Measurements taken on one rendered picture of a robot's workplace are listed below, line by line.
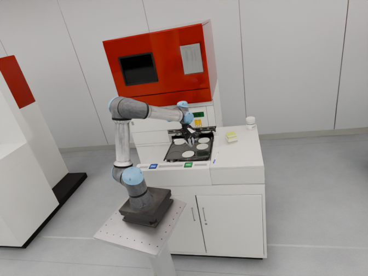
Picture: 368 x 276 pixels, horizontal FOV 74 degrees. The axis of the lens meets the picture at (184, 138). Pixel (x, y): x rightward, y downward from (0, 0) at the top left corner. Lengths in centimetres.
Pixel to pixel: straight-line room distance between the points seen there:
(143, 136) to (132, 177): 100
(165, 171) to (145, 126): 72
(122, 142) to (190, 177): 53
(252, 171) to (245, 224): 48
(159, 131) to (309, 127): 240
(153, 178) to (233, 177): 56
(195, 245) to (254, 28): 262
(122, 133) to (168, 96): 73
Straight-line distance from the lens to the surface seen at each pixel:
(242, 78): 356
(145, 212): 149
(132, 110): 135
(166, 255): 184
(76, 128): 469
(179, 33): 196
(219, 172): 165
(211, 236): 208
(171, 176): 173
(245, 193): 175
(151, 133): 233
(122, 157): 152
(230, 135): 186
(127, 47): 209
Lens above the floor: 188
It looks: 26 degrees down
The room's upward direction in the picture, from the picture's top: 11 degrees counter-clockwise
